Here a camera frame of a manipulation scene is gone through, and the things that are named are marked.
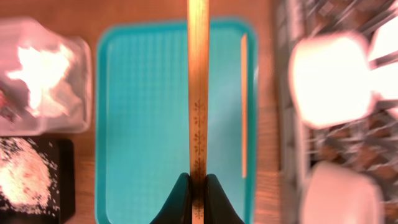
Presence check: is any red wrapper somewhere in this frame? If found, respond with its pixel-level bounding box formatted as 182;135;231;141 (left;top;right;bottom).
1;90;15;123

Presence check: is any cooked white rice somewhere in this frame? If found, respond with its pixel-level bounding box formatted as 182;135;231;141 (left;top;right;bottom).
1;137;60;218

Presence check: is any wooden chopstick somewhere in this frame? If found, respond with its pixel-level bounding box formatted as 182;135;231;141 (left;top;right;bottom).
187;0;210;224
241;34;248;178

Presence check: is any black waste tray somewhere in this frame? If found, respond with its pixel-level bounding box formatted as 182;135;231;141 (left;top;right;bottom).
1;137;75;224

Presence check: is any white small bowl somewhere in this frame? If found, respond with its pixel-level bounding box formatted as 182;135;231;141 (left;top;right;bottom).
289;32;375;129

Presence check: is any large white round plate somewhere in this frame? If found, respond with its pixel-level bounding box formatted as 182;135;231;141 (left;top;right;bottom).
368;17;397;101

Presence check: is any white tissue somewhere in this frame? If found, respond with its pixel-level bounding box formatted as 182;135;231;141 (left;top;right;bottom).
6;44;76;118

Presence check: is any clear plastic waste bin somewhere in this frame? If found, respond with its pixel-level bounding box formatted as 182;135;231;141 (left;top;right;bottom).
1;17;93;136

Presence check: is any grey bowl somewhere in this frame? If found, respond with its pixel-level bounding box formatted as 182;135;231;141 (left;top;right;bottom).
299;161;385;224

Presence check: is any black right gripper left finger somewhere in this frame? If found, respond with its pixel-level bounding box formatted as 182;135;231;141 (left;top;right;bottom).
150;173;192;224

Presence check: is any teal plastic tray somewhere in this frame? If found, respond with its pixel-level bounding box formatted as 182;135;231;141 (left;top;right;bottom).
95;18;258;224

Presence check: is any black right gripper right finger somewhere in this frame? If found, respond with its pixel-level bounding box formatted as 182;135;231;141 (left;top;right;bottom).
204;174;244;224

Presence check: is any grey dishwasher rack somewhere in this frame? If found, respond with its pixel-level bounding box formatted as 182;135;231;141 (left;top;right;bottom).
275;0;397;223

